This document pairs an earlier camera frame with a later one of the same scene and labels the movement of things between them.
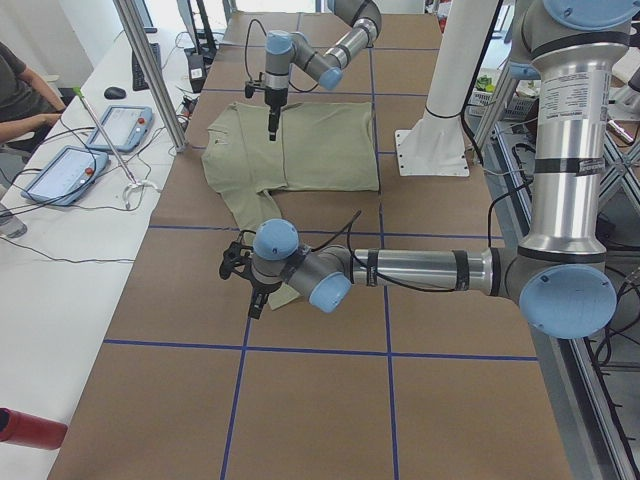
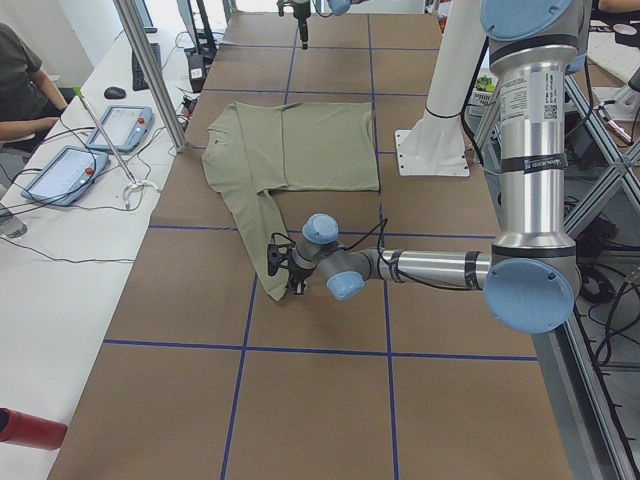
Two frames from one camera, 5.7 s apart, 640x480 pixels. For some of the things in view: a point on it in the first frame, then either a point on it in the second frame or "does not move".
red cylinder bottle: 19,428 does not move
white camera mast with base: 436,145 does not move
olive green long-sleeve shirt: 319,147 does not move
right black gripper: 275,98 → 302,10
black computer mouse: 114,93 does not move
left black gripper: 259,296 → 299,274
